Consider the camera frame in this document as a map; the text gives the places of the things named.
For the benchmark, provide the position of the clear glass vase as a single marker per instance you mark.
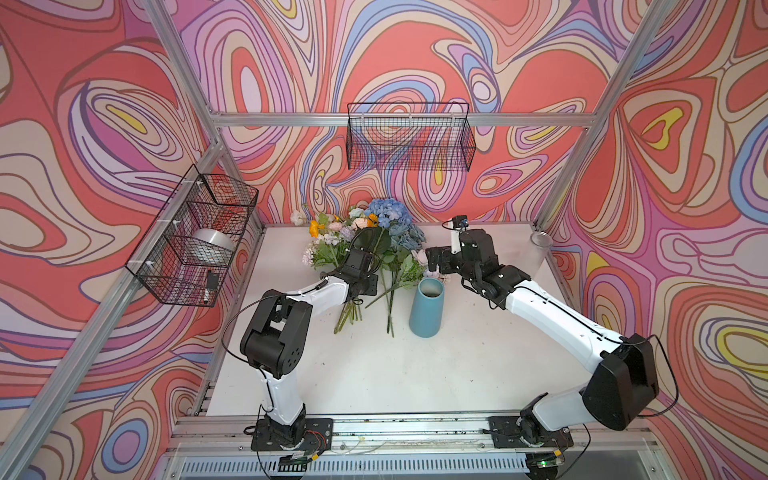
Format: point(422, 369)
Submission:
point(534, 253)

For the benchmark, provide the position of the white poppy flower stem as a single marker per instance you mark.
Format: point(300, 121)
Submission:
point(298, 218)

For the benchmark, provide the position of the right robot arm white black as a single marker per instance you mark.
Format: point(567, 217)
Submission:
point(623, 374)

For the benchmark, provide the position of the aluminium front rail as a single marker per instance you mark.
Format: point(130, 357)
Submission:
point(451, 432)

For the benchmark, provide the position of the pink purple mixed bouquet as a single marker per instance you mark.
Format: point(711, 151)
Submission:
point(337, 235)

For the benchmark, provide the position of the small black device in basket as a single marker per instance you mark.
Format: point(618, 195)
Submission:
point(212, 283)

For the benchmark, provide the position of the dusty blue hydrangea stem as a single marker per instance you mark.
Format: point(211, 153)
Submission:
point(417, 233)

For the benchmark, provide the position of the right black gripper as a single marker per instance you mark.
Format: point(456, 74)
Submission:
point(444, 255)

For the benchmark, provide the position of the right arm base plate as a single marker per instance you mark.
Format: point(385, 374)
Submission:
point(524, 432)

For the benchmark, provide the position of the light blue hydrangea stem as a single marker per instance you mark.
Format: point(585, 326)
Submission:
point(393, 216)

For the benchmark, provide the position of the teal ceramic vase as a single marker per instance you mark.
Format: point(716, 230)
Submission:
point(427, 308)

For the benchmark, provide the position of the black wire basket wall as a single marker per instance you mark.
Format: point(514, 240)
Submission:
point(200, 228)
point(409, 136)

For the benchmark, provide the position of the white tape roll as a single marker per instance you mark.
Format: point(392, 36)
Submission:
point(211, 247)

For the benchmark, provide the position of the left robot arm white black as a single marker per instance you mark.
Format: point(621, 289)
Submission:
point(276, 335)

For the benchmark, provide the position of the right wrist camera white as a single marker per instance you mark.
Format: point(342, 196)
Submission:
point(458, 226)

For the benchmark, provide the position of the orange poppy flower stem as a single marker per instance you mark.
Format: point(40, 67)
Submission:
point(367, 238)

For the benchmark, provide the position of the pink rose green bouquet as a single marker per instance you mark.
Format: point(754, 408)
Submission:
point(405, 269)

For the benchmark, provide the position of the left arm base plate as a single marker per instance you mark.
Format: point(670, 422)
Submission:
point(314, 434)

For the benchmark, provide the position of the black wire basket left wall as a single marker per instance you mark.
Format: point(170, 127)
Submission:
point(200, 228)

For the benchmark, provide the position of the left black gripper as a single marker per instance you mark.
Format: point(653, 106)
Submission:
point(372, 289)

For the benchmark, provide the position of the black wire basket back wall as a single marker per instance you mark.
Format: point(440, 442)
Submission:
point(409, 136)

